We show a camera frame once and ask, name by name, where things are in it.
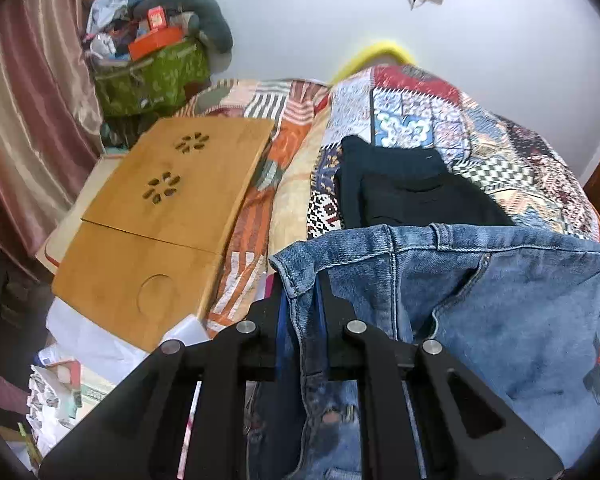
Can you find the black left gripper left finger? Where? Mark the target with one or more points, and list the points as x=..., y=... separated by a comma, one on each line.
x=181, y=412

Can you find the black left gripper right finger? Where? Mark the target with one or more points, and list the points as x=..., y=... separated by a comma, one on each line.
x=423, y=414

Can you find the blue denim jeans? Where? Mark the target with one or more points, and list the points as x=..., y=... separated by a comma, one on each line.
x=520, y=307

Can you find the white papers pile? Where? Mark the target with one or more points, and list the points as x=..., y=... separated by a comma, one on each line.
x=104, y=360

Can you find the wooden bamboo lap desk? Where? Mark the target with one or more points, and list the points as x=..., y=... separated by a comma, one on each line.
x=150, y=245

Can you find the colourful patchwork quilt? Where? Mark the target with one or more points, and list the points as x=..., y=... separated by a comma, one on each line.
x=402, y=106

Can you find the striped orange bed sheet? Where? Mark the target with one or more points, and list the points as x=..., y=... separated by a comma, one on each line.
x=292, y=105

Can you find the dark folded garment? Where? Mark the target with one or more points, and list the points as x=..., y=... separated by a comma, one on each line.
x=407, y=187

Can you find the pink striped curtain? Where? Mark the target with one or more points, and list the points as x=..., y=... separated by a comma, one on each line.
x=49, y=122

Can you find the green fabric storage bag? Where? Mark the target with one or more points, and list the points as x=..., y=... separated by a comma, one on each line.
x=156, y=82

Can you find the yellow plush pillow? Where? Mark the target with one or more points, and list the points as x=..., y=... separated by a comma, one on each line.
x=372, y=55

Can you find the orange box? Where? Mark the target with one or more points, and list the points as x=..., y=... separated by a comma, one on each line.
x=154, y=40

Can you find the pile of clothes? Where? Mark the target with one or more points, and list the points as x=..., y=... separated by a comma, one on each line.
x=110, y=29

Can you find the grey plush toy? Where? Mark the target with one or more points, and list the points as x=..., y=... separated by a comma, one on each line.
x=205, y=20

